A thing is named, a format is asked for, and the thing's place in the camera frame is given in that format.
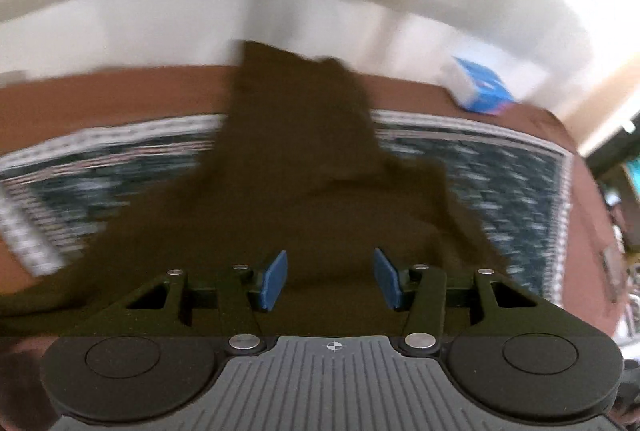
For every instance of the blue and white pack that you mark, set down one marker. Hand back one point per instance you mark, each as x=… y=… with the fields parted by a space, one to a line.
x=480 y=86

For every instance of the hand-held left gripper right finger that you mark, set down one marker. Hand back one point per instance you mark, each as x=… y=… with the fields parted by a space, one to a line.
x=387 y=281

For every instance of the brown bed sheet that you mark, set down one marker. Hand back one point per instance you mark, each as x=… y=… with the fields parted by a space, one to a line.
x=125 y=96

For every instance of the dark patterned cloth white border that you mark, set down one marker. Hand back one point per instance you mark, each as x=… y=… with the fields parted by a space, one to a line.
x=500 y=171

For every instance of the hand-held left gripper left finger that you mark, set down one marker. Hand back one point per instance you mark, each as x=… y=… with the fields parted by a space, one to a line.
x=274 y=281

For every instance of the dark brown garment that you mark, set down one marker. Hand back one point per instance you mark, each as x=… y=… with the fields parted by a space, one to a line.
x=300 y=161

